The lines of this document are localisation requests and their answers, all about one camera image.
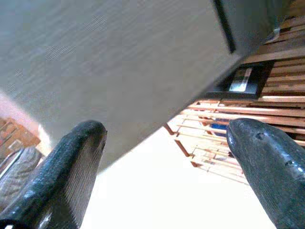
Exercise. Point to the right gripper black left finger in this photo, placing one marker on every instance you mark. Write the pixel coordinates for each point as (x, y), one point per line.
(59, 171)

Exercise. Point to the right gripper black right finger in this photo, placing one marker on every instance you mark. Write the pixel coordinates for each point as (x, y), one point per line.
(269, 162)

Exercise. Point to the small silver fridge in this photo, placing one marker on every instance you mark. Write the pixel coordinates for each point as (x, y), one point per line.
(252, 19)

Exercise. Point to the grey robot right leg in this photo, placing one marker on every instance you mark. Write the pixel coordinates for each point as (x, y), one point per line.
(14, 176)

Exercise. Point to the wooden slatted rack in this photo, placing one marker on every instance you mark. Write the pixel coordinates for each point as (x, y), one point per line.
(286, 112)

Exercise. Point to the black box with label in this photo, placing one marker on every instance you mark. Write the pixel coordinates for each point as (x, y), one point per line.
(262, 81)

